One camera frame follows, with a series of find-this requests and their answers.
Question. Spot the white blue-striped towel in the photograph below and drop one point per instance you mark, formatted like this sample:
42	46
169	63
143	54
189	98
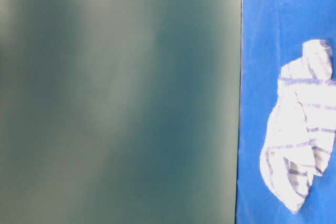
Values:
301	127

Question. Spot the blue cloth backdrop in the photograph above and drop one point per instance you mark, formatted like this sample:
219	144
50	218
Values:
273	34

